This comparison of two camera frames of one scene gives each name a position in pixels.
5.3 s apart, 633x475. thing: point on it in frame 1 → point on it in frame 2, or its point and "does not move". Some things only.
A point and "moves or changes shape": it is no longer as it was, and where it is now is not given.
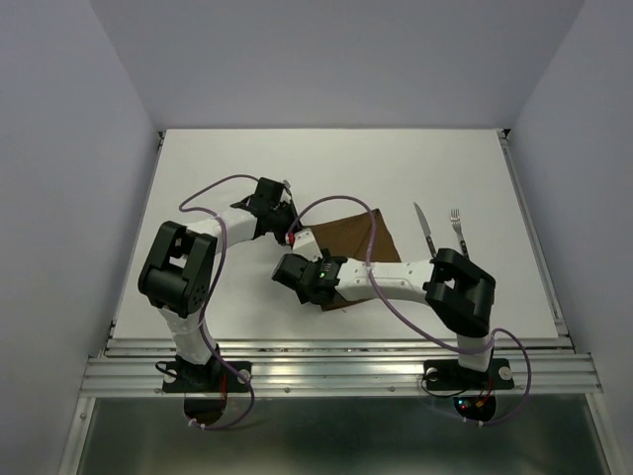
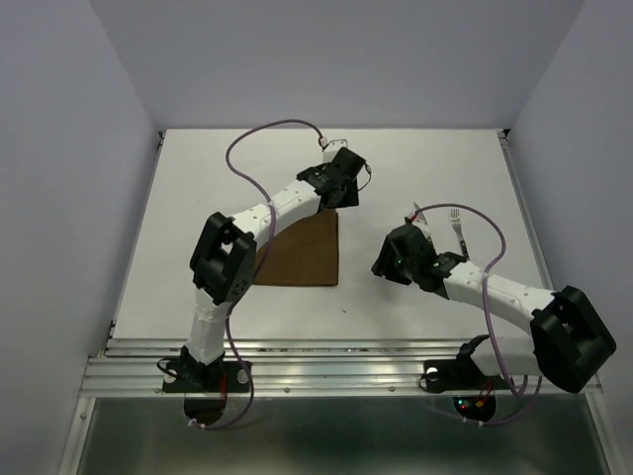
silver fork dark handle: x=455 y=220 does not move
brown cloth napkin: x=349 y=237 moves or changes shape
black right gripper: x=325 y=253 → x=382 y=263
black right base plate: x=450 y=375 does not move
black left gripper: x=287 y=207 → x=350 y=198
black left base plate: x=213 y=377 does not move
